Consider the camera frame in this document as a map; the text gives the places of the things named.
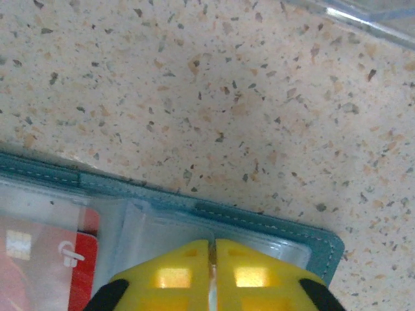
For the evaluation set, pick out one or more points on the teal card holder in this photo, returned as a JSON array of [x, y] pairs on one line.
[[227, 217]]

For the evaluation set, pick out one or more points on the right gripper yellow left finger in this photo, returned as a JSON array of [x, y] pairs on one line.
[[168, 278]]

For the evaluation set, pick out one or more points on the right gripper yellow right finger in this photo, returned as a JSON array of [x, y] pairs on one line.
[[256, 278]]

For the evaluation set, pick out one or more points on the red credit card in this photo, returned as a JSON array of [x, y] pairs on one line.
[[48, 269]]

